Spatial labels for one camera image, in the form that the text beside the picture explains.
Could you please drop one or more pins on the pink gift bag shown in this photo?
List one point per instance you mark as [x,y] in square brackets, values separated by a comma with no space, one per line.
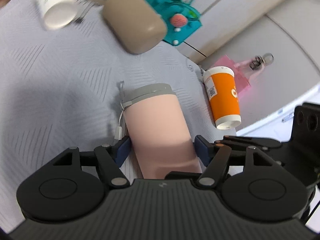
[244,71]

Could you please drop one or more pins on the pink cup with grey rim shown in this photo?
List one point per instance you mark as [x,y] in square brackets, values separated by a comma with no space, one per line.
[158,131]

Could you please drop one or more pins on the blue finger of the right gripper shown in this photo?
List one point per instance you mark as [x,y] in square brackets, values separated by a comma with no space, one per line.
[177,175]
[249,141]

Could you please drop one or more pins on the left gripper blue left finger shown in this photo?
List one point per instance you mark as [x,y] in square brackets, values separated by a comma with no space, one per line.
[109,160]

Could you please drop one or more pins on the teal felt handbag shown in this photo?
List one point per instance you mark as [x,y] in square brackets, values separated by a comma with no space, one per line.
[181,18]

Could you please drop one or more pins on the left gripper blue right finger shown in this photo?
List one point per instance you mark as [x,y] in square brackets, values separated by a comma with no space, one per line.
[215,158]

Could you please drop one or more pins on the grey textured tablecloth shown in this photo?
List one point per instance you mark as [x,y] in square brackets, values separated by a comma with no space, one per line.
[61,88]

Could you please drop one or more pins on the white wardrobe cabinet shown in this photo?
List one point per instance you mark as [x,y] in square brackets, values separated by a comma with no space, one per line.
[245,28]

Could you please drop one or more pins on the beige cylindrical cup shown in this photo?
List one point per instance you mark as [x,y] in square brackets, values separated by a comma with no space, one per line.
[135,23]

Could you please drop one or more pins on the orange paper cup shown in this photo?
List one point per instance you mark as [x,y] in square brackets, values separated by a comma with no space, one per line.
[223,97]

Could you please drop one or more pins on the white paper cup green print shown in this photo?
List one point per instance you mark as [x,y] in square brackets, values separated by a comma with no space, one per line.
[56,14]

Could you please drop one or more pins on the white door with handle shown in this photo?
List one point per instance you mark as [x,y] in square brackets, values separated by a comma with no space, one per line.
[279,124]

